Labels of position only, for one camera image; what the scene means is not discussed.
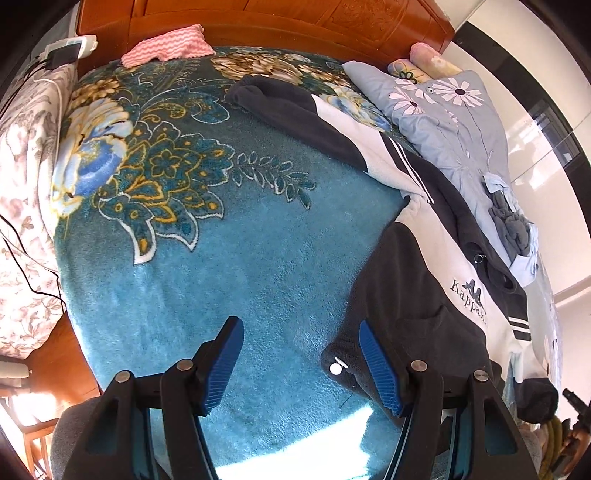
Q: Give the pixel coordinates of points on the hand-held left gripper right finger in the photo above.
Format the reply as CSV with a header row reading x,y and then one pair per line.
x,y
376,364

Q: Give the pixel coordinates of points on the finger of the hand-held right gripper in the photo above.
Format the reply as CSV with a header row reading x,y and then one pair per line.
x,y
572,399

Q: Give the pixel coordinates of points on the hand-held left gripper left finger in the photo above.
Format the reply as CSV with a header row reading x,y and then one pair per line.
x,y
221,369

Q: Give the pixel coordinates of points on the mustard knit garment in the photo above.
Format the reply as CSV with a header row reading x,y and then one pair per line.
x,y
549,438

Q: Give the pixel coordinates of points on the dark fleece jacket white panels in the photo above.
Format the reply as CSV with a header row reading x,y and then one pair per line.
x,y
415,295

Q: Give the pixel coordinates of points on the teal floral plush blanket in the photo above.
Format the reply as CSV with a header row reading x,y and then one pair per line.
x,y
231,230

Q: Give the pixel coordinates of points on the light blue shirt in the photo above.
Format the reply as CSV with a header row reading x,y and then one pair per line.
x,y
524,267

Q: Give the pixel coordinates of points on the grey crumpled garment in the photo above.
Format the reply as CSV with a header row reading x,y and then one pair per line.
x,y
508,226

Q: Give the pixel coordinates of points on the wooden chair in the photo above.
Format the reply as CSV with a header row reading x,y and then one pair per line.
x,y
32,429

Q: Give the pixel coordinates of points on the light blue daisy quilt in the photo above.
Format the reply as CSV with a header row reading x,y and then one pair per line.
x,y
443,134

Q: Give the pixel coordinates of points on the white wardrobe black stripe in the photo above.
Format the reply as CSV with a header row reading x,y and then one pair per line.
x,y
531,161

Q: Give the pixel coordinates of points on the beige floral quilt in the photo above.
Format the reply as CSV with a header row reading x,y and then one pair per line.
x,y
23,161

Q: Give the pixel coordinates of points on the pink floral pillow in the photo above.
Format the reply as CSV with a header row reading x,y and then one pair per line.
x,y
429,57

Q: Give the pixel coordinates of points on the pink striped cloth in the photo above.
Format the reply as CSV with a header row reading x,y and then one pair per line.
x,y
171,44

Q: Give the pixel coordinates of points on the wooden bed headboard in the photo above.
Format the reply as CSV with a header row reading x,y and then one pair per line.
x,y
277,23

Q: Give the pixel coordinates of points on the white power strip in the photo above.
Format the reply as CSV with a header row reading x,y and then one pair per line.
x,y
85,45

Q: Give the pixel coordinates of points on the black charger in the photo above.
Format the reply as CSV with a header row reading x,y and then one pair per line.
x,y
60,56

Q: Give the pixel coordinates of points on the wooden bed side rail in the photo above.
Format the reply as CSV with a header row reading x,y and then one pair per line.
x,y
69,364

